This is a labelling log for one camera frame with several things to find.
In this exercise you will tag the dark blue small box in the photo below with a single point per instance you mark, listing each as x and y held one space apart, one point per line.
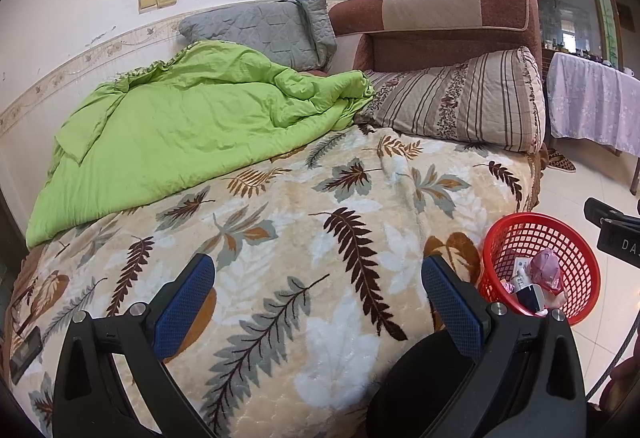
529 298

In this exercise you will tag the yellow wall switch plate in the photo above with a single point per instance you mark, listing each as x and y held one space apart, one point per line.
157 0

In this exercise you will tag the brown patterned slipper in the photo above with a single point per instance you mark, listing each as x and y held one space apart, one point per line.
554 153
562 164

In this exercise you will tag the striped floral pillow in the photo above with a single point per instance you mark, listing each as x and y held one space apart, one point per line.
460 103

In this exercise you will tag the green quilt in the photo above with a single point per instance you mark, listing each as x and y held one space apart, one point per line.
200 133

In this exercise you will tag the grey quilted pillow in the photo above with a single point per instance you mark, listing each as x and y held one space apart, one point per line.
260 25

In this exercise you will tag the table with lilac cloth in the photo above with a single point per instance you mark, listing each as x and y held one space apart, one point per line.
595 103

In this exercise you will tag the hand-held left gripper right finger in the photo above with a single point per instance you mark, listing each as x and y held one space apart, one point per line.
452 313

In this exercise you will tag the black rectangular device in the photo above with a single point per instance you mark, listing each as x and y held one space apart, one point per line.
25 353

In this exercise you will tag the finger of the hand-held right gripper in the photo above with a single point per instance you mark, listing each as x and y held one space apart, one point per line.
602 210

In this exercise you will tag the leaf print blanket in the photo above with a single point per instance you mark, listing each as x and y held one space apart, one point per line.
300 218

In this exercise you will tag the red plastic mesh basket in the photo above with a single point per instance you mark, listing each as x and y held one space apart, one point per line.
585 278

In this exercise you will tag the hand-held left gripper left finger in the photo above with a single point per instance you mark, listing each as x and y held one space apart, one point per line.
185 308

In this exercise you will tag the pink purple plastic bag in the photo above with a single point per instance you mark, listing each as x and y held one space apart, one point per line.
546 270

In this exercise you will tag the white printed cardboard box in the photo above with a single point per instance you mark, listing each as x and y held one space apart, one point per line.
521 270

